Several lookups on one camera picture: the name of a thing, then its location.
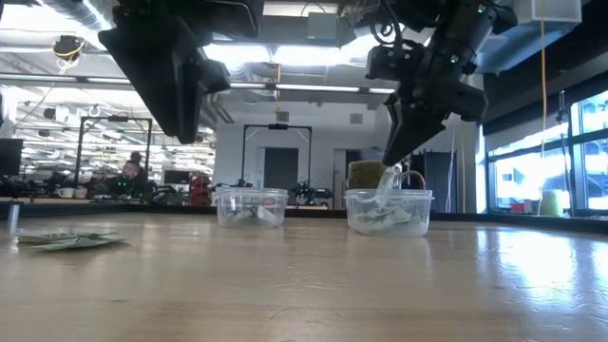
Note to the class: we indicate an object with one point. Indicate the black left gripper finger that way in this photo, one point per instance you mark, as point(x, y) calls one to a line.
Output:
point(157, 81)

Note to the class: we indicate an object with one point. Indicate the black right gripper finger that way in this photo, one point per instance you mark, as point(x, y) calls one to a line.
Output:
point(408, 133)

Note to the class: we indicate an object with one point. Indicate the small green white sachet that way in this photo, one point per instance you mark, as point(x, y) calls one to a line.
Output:
point(389, 183)
point(375, 219)
point(406, 217)
point(259, 214)
point(52, 236)
point(240, 217)

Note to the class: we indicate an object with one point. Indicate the clear plastic container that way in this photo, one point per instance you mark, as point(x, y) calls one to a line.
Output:
point(223, 211)
point(423, 214)

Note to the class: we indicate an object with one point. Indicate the banknotes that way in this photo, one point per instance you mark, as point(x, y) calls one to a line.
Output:
point(81, 243)

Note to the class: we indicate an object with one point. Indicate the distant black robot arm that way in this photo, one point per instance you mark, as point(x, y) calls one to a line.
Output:
point(311, 191)
point(237, 183)

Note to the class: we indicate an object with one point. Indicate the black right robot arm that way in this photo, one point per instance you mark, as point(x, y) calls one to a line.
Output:
point(465, 33)

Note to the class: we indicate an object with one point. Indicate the black cabinet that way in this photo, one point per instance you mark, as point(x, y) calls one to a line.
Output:
point(437, 185)

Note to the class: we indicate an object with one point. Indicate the person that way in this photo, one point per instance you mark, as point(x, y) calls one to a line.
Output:
point(129, 171)

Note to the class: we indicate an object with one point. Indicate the black ceiling spotlight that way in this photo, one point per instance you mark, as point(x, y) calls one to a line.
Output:
point(68, 47)

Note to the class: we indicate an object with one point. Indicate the long ceiling light strip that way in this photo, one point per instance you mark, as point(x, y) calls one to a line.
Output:
point(313, 88)

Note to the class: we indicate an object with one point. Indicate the large window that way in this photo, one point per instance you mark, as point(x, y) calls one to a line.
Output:
point(522, 176)

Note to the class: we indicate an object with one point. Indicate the grey ceiling box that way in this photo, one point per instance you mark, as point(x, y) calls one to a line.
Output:
point(323, 26)

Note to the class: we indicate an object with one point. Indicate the red tool cart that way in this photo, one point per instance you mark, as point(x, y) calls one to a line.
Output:
point(201, 190)

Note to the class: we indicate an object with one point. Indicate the red box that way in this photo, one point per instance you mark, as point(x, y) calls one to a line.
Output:
point(521, 207)

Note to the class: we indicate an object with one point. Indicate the white ceiling box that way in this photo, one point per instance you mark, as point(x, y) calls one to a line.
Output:
point(556, 12)

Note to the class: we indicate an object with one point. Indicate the white cup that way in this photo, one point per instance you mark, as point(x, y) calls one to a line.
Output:
point(65, 193)

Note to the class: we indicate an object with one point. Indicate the yellow-green container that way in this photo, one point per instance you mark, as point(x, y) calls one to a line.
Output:
point(552, 204)

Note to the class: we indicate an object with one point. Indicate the black monitor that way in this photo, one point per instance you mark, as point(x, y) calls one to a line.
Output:
point(10, 157)

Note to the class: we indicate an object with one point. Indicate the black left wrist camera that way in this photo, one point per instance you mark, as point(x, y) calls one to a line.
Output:
point(216, 76)

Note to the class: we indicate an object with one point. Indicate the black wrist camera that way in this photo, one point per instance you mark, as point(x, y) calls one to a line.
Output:
point(216, 76)
point(389, 62)

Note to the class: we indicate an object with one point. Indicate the black gantry frame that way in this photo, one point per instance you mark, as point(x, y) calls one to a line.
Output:
point(278, 126)
point(114, 118)

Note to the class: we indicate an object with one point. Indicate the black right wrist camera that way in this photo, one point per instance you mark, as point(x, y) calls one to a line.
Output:
point(389, 62)

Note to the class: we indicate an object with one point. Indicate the silver ventilation duct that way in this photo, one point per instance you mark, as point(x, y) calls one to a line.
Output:
point(71, 9)

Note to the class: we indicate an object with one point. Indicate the silver metal post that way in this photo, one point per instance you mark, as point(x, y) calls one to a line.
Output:
point(13, 218)

